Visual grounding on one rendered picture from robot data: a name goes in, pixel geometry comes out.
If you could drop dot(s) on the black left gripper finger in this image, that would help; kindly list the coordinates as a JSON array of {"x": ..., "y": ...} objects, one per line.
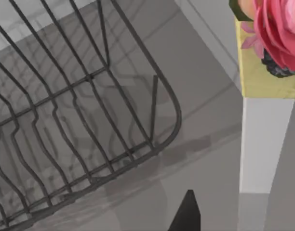
[{"x": 189, "y": 216}]

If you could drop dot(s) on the yellow and white flower vase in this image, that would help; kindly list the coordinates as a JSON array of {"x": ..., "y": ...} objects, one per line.
[{"x": 260, "y": 115}]

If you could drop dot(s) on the pink flower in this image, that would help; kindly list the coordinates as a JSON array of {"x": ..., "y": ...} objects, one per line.
[{"x": 277, "y": 31}]

